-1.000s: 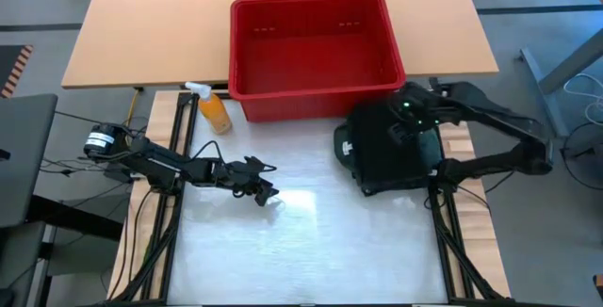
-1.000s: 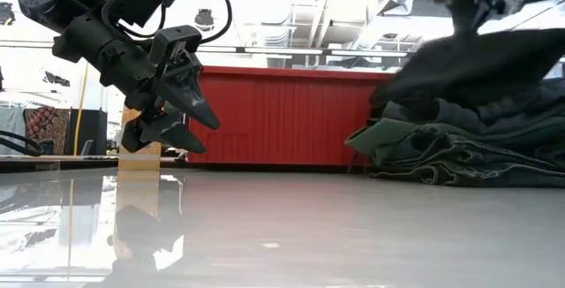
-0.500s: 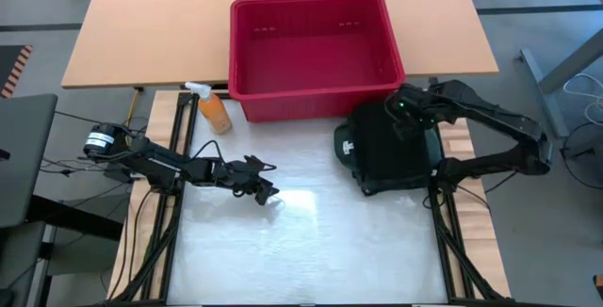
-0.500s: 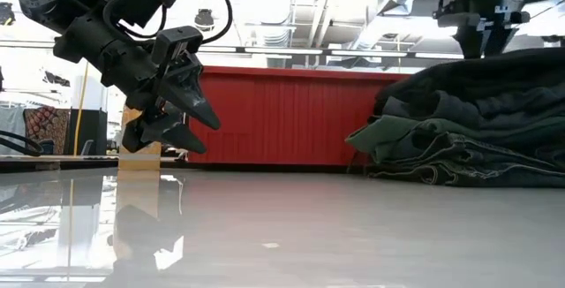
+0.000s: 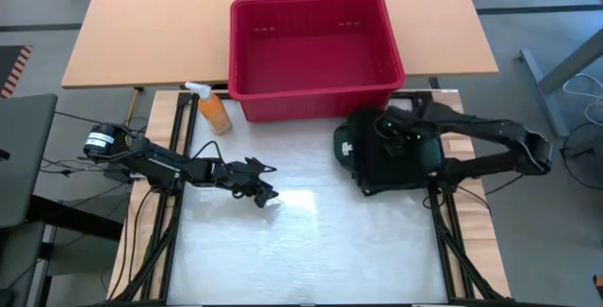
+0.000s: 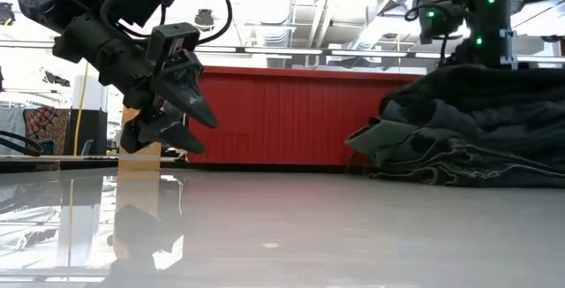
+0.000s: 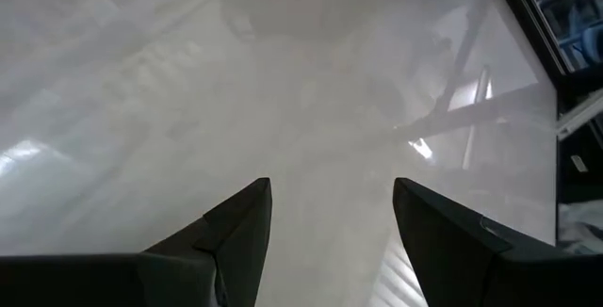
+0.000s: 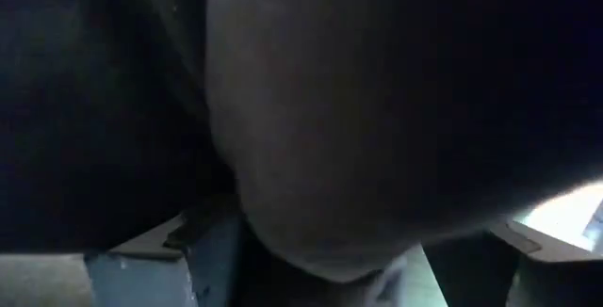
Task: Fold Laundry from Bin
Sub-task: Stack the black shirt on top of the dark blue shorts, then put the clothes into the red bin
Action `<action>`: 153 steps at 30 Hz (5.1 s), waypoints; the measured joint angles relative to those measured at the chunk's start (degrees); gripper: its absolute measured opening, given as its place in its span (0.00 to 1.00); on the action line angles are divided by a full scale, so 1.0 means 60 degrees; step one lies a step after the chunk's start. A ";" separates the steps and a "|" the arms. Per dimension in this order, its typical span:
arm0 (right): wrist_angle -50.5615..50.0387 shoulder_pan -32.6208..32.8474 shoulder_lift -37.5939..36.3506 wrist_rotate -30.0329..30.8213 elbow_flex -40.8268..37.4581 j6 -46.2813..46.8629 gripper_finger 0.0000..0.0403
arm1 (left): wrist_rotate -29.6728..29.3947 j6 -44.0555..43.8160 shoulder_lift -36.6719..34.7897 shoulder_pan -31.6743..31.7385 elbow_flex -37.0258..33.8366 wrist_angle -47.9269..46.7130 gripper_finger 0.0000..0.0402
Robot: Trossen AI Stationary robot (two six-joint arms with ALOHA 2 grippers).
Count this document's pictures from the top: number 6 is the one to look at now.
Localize red patterned cloth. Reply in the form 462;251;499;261
24;105;72;155

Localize orange spray bottle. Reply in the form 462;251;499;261
117;106;162;173

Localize yellow cable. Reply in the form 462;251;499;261
72;0;99;156

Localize ribbed silver air duct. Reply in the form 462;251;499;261
245;0;296;49

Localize red plastic laundry bin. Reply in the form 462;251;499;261
187;65;420;168

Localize black long-sleeved shirt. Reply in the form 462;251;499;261
381;64;565;125

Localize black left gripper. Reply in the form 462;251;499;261
52;13;220;155

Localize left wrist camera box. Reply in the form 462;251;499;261
147;22;202;66

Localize green shirt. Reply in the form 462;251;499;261
345;118;447;168

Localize black box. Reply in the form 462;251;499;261
64;109;109;156

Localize dark grey drawstring shorts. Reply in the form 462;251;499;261
382;100;565;159

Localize grey hanging cloth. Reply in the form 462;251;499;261
0;106;26;156

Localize dark denim jeans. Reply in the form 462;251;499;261
365;137;565;188

